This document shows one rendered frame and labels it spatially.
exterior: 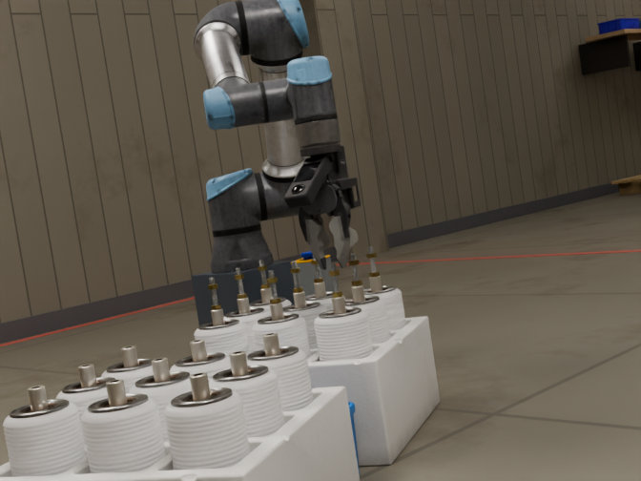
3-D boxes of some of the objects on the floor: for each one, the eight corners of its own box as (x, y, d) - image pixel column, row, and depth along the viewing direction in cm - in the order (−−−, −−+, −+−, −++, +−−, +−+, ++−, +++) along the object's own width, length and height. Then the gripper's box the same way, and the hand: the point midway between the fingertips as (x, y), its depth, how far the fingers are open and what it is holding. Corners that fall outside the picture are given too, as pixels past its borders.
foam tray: (184, 473, 175) (168, 376, 174) (266, 412, 212) (253, 331, 211) (391, 466, 162) (376, 360, 161) (441, 402, 199) (428, 315, 197)
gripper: (361, 140, 170) (379, 261, 172) (309, 149, 176) (326, 264, 178) (336, 143, 163) (354, 268, 165) (282, 152, 169) (300, 273, 171)
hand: (330, 261), depth 169 cm, fingers open, 3 cm apart
